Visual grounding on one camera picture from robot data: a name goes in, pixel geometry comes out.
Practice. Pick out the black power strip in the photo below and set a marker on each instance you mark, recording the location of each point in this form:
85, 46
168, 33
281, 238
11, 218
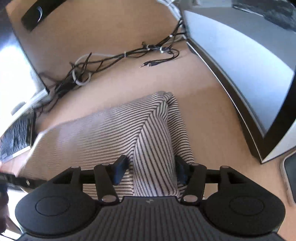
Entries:
39, 14

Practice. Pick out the white computer case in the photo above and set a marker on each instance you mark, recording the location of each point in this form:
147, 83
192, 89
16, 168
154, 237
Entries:
242, 58

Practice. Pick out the black computer monitor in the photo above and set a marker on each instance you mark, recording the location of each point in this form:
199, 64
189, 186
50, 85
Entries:
13, 69

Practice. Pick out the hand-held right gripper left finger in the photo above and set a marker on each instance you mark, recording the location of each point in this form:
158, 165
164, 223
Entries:
120, 168

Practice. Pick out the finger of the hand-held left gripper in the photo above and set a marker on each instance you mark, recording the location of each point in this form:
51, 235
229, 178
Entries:
18, 179

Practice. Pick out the black keyboard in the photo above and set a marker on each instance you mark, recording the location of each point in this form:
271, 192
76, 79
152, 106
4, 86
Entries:
16, 136

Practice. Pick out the white cased phone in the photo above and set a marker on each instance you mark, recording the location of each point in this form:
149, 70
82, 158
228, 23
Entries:
291, 176

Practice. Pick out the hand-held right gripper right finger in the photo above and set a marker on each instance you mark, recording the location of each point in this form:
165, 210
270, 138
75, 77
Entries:
181, 172

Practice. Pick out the striped knit garment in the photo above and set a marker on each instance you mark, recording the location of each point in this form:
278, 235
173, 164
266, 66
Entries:
104, 129

